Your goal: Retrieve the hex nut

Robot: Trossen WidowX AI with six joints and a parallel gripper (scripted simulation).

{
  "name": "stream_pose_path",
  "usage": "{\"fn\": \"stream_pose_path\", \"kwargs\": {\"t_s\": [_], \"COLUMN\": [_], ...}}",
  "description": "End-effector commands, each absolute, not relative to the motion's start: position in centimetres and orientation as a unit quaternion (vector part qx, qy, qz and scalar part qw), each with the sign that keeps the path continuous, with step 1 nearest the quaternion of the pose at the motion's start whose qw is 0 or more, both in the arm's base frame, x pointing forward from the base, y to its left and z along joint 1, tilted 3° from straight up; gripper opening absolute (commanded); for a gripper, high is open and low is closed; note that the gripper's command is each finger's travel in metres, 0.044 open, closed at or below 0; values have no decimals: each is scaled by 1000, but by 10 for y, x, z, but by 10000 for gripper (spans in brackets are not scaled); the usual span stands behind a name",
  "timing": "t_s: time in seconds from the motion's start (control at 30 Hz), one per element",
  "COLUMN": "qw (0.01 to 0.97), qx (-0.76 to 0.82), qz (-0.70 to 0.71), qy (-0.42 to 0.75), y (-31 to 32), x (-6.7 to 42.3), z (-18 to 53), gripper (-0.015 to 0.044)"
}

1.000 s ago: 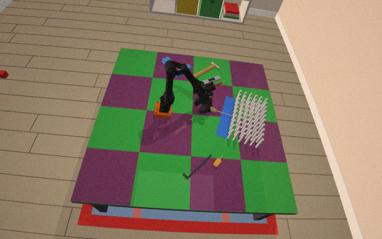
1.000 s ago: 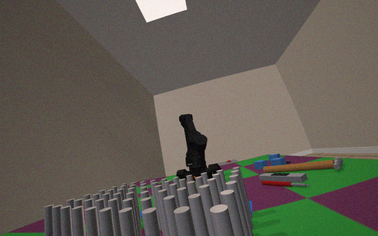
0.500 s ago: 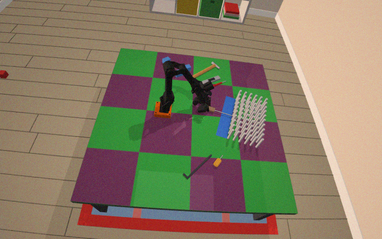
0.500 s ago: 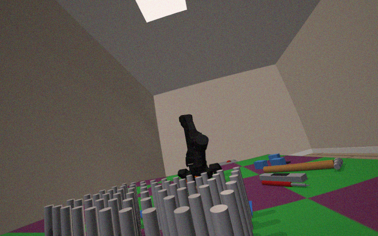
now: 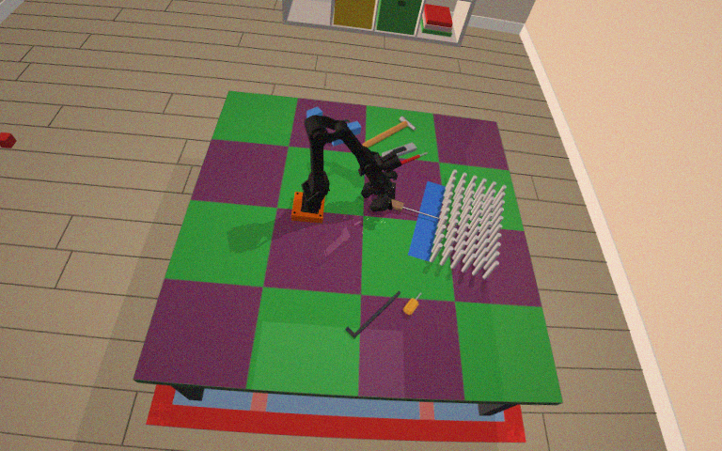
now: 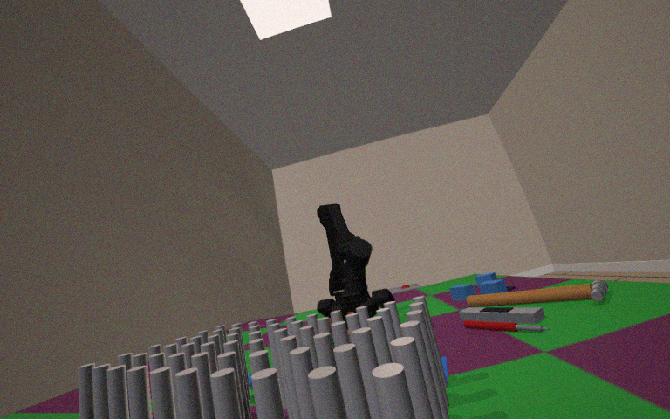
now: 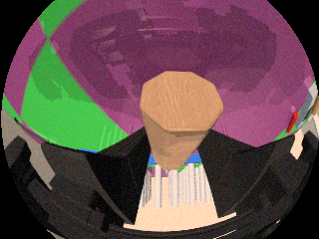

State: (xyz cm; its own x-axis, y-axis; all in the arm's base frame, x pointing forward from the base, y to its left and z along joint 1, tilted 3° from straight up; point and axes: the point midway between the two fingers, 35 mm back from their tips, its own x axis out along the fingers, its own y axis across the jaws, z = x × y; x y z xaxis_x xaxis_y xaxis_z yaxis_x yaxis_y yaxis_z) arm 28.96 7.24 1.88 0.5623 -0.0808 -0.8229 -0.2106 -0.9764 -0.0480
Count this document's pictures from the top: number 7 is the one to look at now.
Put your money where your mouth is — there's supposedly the red-handled screwdriver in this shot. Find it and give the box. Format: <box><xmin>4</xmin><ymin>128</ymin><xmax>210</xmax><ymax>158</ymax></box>
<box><xmin>284</xmin><ymin>112</ymin><xmax>298</xmax><ymax>135</ymax></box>

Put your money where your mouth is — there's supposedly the hammer with wooden handle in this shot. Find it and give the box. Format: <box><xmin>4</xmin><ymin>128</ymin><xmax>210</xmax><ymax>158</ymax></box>
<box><xmin>307</xmin><ymin>95</ymin><xmax>319</xmax><ymax>122</ymax></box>

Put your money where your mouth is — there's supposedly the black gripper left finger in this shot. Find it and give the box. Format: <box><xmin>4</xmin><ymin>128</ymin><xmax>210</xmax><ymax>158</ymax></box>
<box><xmin>41</xmin><ymin>126</ymin><xmax>151</xmax><ymax>226</ymax></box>

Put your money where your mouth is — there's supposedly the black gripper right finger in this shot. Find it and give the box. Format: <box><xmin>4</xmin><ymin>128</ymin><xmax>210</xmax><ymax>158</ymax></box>
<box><xmin>198</xmin><ymin>130</ymin><xmax>295</xmax><ymax>219</ymax></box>

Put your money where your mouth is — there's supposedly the blue flat strip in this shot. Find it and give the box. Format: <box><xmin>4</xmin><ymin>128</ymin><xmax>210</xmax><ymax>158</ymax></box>
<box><xmin>81</xmin><ymin>148</ymin><xmax>202</xmax><ymax>164</ymax></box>

